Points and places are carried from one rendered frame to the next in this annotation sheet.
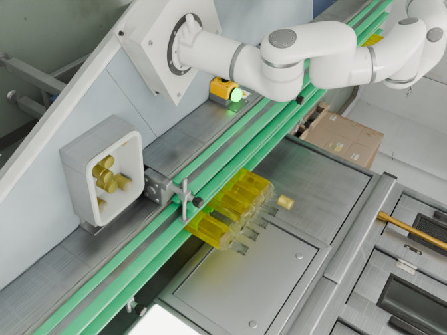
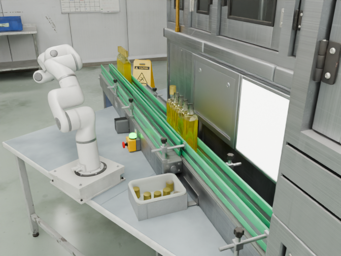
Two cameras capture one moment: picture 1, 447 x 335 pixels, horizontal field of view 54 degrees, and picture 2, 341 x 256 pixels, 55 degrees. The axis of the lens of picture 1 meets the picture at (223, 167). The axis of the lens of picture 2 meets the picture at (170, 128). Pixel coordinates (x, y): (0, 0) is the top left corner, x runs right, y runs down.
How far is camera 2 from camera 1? 78 cm
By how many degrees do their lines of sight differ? 25
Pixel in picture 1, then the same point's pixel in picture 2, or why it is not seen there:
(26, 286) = (220, 227)
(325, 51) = (56, 102)
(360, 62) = (63, 84)
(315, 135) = not seen: hidden behind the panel
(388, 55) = (57, 72)
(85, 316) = (223, 187)
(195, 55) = (88, 162)
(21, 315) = (228, 225)
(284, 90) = (83, 114)
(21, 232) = (186, 234)
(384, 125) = not seen: hidden behind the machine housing
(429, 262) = not seen: outside the picture
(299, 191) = (183, 81)
